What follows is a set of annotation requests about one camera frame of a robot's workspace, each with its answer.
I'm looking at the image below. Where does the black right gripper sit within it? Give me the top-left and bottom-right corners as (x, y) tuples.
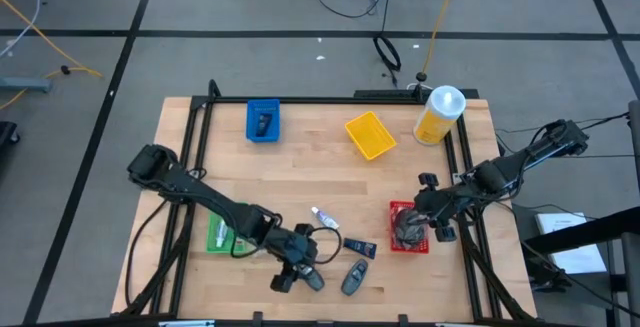
(414, 171), (464, 244)

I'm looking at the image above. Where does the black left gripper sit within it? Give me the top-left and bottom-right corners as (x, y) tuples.
(267, 226), (321, 294)

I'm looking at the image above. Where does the grey oval case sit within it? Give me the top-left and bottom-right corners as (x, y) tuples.
(301, 266), (326, 292)
(340, 258), (370, 297)

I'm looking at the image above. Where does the white tube with white cap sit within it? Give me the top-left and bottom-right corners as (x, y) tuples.
(214, 219), (229, 249)

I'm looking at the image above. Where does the dark blue tube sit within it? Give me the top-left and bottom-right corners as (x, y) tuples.
(255, 112), (274, 138)
(342, 237), (379, 261)

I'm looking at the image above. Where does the red plastic basket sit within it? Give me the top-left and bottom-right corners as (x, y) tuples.
(388, 199), (431, 255)

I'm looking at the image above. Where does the white toothpaste tube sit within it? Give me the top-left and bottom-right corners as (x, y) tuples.
(310, 205), (341, 231)

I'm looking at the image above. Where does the green plastic basket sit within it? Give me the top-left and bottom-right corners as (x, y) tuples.
(205, 202), (261, 256)

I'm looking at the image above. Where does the white canister with yellow label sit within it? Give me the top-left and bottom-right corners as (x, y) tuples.
(412, 84), (468, 147)

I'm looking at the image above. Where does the yellow plastic basket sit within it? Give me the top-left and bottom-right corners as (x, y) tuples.
(343, 110), (399, 162)

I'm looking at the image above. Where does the white paper box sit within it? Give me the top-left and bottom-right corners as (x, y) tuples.
(534, 211), (609, 276)

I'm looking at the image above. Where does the black side stand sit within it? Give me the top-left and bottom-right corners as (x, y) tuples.
(519, 206), (640, 327)

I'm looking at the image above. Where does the blue plastic basket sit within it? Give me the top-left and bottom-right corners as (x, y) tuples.
(244, 98), (282, 144)

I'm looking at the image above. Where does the black caster base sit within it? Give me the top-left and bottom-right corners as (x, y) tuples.
(0, 120), (21, 151)

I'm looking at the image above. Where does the grey metal foot bar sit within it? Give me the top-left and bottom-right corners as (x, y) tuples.
(0, 76), (54, 94)

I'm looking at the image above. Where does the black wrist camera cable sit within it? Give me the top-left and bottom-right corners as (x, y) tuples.
(312, 225), (344, 266)

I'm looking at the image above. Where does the coiled black cable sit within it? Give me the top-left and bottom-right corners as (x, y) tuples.
(372, 33), (403, 88)

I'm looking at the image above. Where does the black aluminium table frame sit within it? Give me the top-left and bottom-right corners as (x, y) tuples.
(117, 79), (539, 324)

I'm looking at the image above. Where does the yellow cable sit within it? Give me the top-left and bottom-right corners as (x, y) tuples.
(421, 0), (464, 76)
(0, 0), (105, 111)

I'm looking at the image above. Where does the grey metal post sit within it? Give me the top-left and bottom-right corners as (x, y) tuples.
(627, 99), (640, 193)

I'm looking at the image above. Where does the white cable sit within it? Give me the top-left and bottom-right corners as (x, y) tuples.
(0, 0), (41, 59)

